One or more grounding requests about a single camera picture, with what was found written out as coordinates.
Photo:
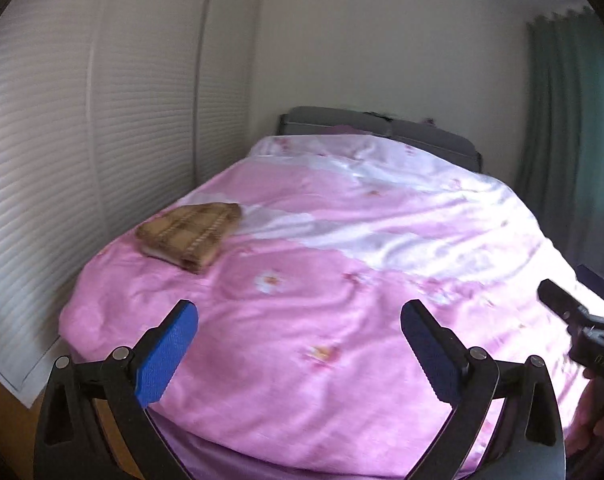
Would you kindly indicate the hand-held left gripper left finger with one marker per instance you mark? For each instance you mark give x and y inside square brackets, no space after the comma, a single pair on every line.
[167,355]

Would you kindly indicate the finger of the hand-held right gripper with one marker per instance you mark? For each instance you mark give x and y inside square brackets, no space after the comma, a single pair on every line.
[562,300]
[602,285]

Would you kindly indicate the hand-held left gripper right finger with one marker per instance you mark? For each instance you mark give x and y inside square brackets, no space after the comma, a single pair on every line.
[432,355]

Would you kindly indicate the brown striped small garment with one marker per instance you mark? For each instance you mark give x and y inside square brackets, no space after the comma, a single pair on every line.
[192,230]

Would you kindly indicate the person's right hand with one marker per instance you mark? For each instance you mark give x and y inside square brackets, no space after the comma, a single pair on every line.
[597,410]

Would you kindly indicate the pink floral duvet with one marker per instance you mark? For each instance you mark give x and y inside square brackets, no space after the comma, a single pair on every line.
[332,260]

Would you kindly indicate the grey-green curtain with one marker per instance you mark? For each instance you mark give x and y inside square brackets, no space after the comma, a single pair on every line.
[567,110]

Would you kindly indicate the grey bed headboard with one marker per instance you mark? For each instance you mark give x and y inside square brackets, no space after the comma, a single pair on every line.
[422,132]

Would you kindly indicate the white louvered wardrobe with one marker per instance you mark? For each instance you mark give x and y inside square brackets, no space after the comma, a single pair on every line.
[57,160]

